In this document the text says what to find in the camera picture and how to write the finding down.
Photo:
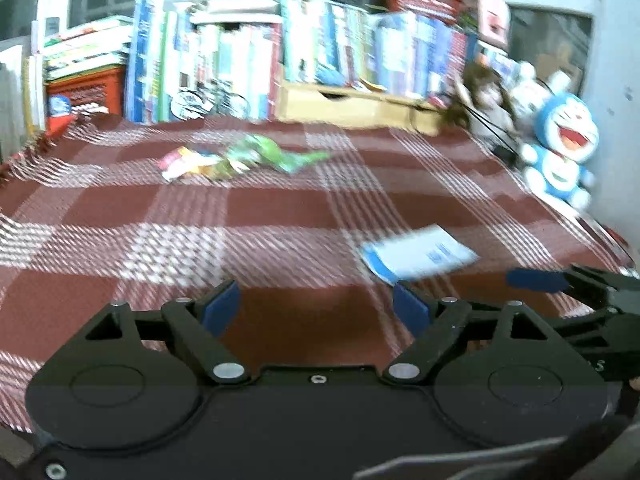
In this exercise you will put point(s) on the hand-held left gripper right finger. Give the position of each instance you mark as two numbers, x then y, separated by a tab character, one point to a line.
410	307

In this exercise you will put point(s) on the pink box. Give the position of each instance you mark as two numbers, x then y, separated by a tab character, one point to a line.
492	10

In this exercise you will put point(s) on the red basket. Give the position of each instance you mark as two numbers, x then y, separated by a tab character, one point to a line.
425	0

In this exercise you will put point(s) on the blue cat plush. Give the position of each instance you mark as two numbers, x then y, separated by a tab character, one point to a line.
562	145

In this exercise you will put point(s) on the red plaid blanket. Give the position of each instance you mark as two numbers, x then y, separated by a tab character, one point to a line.
200	240

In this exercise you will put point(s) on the row of tall upright books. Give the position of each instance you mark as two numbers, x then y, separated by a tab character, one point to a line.
200	60

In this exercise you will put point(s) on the stack of flat picture books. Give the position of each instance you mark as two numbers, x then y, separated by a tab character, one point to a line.
85	47

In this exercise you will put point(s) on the brown haired doll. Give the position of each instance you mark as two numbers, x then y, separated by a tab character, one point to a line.
482	95

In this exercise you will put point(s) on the blue and white booklet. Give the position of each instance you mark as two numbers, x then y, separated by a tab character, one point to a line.
420	255

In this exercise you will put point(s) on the row of thin pale books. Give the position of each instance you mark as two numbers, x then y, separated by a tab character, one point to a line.
22	105

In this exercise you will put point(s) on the green snack bag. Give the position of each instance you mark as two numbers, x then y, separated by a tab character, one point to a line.
265	152

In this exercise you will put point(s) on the red plastic crate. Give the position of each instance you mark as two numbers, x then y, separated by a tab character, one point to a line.
90	92

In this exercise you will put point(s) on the wooden drawer organizer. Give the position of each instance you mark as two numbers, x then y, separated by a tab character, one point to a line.
350	105

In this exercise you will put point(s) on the row of blue spine books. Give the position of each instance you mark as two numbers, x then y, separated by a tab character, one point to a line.
390	45

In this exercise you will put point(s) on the window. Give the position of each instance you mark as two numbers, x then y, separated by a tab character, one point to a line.
550	35

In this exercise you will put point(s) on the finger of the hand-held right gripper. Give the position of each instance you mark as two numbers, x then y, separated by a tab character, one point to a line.
537	280

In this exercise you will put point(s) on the white rabbit plush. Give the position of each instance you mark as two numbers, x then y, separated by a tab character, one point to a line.
532	92

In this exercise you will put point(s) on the black model bicycle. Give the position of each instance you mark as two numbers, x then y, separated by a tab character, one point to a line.
210	102

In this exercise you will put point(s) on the colourful candy wrapper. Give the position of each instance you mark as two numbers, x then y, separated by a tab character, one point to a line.
187	165

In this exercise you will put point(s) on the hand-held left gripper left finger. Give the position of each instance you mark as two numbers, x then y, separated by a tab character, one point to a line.
222	307

